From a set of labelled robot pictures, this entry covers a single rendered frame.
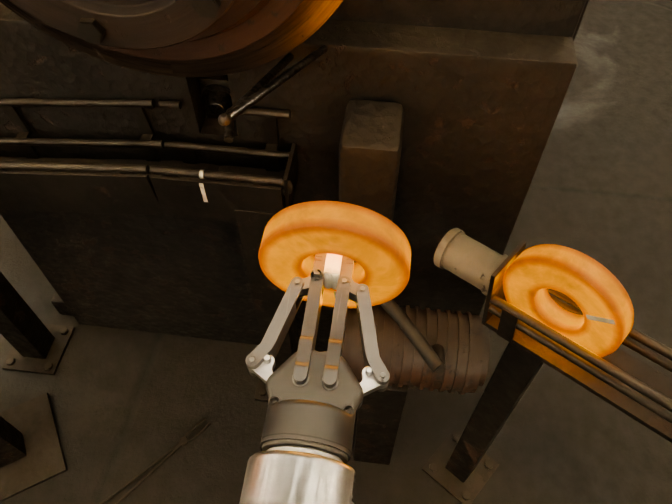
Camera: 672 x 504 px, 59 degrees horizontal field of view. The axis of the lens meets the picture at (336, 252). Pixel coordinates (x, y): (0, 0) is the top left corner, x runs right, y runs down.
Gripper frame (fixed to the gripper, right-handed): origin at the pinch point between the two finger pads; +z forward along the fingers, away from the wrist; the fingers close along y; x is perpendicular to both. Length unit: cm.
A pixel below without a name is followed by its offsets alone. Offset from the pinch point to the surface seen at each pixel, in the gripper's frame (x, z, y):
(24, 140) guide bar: -18, 26, -52
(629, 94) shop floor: -91, 136, 84
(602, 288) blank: -6.7, 3.2, 28.8
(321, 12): 12.3, 20.8, -4.1
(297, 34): 9.5, 20.7, -6.7
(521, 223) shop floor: -88, 73, 44
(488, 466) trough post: -83, 3, 33
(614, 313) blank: -8.4, 1.3, 30.5
